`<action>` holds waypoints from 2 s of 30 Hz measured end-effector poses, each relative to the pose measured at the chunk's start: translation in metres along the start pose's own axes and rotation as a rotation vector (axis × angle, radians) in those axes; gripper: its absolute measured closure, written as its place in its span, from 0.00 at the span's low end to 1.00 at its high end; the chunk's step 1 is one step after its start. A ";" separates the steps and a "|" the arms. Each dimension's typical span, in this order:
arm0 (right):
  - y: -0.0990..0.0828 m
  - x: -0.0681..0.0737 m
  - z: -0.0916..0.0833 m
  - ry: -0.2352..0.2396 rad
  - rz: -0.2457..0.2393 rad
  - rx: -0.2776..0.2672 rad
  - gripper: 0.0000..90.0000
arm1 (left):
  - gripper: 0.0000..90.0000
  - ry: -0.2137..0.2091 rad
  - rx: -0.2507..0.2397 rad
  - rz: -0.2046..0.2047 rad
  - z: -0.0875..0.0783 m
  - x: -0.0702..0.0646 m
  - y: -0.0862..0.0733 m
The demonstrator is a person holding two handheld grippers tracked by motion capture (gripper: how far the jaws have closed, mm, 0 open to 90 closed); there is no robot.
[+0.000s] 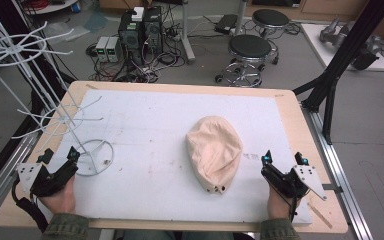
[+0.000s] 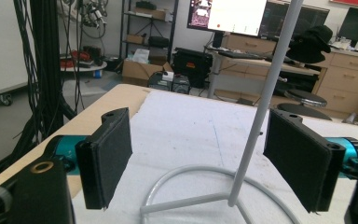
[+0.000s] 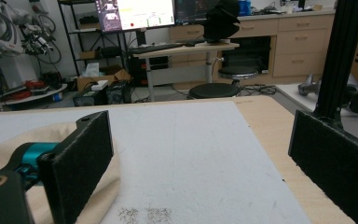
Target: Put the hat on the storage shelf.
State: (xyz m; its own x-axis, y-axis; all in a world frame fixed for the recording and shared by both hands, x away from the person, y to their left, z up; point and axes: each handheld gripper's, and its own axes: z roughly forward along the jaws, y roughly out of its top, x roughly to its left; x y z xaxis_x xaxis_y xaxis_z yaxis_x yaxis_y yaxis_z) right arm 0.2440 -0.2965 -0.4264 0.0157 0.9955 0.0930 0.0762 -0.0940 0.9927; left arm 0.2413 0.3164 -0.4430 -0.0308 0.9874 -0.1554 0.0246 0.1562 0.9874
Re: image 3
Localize black equipment case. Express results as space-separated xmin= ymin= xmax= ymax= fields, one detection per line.
xmin=72 ymin=89 xmax=108 ymax=107

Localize small white box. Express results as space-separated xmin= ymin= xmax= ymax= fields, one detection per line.
xmin=89 ymin=79 xmax=110 ymax=91

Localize black metal frame post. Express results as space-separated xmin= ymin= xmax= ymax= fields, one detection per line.
xmin=312 ymin=0 xmax=358 ymax=129

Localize black floor cables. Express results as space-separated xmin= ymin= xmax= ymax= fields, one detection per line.
xmin=238 ymin=83 xmax=278 ymax=97

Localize bright computer monitor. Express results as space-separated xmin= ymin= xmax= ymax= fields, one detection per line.
xmin=94 ymin=0 xmax=176 ymax=33

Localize black keyboard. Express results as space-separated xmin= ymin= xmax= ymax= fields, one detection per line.
xmin=127 ymin=42 xmax=185 ymax=56

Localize light wooden desk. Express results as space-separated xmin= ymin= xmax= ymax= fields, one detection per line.
xmin=132 ymin=41 xmax=241 ymax=103

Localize black round stool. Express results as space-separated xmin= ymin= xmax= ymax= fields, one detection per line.
xmin=217 ymin=65 xmax=259 ymax=86
xmin=188 ymin=82 xmax=241 ymax=100

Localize open cardboard box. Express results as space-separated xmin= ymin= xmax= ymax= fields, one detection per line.
xmin=76 ymin=68 xmax=132 ymax=93

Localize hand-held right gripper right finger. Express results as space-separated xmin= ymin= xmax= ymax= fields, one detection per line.
xmin=287 ymin=109 xmax=358 ymax=224

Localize grey metal device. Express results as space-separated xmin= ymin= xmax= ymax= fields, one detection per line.
xmin=297 ymin=73 xmax=323 ymax=97

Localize light wooden cabinet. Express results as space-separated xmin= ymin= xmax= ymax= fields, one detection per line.
xmin=169 ymin=8 xmax=358 ymax=86

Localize white foam mat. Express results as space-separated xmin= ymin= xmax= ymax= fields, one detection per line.
xmin=0 ymin=100 xmax=312 ymax=224

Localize black metal shelf rack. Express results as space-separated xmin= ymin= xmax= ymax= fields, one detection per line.
xmin=57 ymin=0 xmax=132 ymax=77

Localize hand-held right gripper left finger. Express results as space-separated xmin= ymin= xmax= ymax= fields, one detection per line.
xmin=38 ymin=110 xmax=115 ymax=224

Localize beige cloth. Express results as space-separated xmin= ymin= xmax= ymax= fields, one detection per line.
xmin=0 ymin=121 xmax=122 ymax=224

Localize black headset on stand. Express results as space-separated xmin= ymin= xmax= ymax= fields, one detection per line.
xmin=202 ymin=0 xmax=241 ymax=44

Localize blue box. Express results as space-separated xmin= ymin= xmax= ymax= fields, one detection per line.
xmin=238 ymin=0 xmax=253 ymax=17

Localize round white platform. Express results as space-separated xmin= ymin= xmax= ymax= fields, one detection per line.
xmin=0 ymin=82 xmax=69 ymax=107

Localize dark computer monitor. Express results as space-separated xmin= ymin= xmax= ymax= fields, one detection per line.
xmin=173 ymin=0 xmax=219 ymax=26

